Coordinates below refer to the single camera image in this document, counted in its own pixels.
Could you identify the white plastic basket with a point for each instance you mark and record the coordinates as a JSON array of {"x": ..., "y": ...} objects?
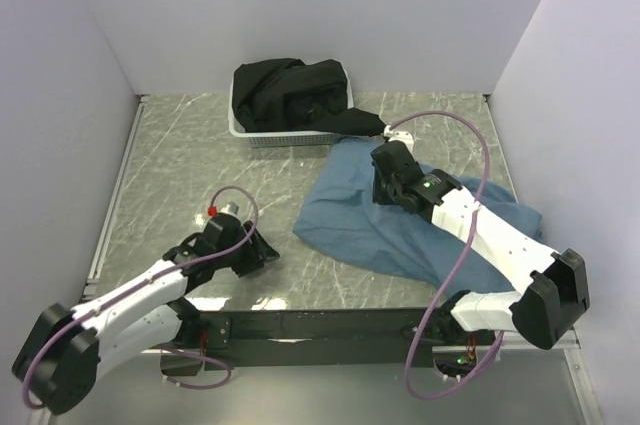
[{"x": 276, "y": 139}]

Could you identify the blue fabric pillowcase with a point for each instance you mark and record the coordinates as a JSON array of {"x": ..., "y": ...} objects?
[{"x": 339, "y": 219}]

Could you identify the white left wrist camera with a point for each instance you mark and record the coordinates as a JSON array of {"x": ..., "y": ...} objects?
[{"x": 231, "y": 208}]

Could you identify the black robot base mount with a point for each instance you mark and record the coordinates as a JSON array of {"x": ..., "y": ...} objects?
[{"x": 301, "y": 337}]

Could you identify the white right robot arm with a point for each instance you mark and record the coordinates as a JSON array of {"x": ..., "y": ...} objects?
[{"x": 549, "y": 288}]

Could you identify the aluminium frame rail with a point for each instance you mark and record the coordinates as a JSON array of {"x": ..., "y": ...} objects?
[{"x": 179, "y": 156}]

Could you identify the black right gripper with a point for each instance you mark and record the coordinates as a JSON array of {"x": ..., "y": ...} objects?
[{"x": 379, "y": 197}]

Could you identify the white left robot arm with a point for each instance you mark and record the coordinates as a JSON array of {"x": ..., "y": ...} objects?
[{"x": 69, "y": 349}]

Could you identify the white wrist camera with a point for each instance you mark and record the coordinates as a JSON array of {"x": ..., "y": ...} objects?
[
  {"x": 394, "y": 135},
  {"x": 231, "y": 208}
]

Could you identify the black cloth in basket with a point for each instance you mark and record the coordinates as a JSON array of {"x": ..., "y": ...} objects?
[{"x": 289, "y": 95}]

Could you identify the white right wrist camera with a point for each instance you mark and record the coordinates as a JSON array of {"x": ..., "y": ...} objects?
[{"x": 394, "y": 135}]

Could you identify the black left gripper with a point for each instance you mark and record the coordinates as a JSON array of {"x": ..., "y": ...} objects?
[{"x": 257, "y": 251}]

